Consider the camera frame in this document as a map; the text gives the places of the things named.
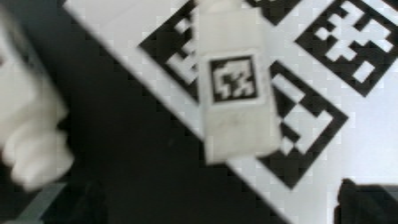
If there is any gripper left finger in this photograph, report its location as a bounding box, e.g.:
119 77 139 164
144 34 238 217
16 181 91 224

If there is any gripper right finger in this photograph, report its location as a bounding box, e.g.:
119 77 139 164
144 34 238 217
334 178 398 224

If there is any white marker sheet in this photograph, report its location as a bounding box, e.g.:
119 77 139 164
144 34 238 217
66 0 398 224

